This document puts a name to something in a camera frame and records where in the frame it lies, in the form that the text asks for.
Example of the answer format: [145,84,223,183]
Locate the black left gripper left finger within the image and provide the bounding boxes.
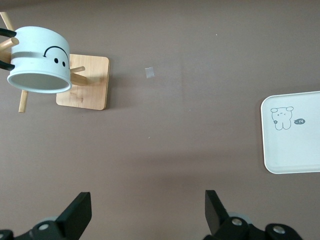
[0,191,92,240]

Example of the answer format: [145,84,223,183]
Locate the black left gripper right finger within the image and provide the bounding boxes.
[202,190,305,240]

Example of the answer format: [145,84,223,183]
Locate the white smiley mug black handle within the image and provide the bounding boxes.
[0,26,73,95]

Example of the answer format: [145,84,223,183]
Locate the white tray with bunny drawing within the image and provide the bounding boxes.
[260,91,320,175]

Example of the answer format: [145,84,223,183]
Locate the wooden mug rack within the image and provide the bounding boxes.
[0,11,111,113]

